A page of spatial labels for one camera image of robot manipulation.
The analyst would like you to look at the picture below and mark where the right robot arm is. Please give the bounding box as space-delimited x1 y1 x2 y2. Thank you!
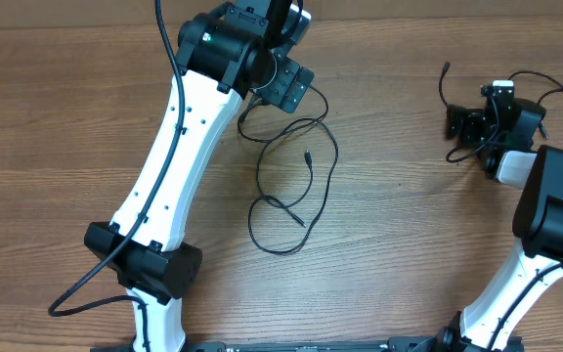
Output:
427 95 563 351

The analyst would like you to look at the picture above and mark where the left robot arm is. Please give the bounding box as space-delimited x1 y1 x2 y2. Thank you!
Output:
84 1 314 351

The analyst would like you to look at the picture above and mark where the black USB cable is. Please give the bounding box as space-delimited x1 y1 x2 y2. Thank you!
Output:
236 82 340 256

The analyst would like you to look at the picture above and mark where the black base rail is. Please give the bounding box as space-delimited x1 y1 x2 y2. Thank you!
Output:
90 336 525 352

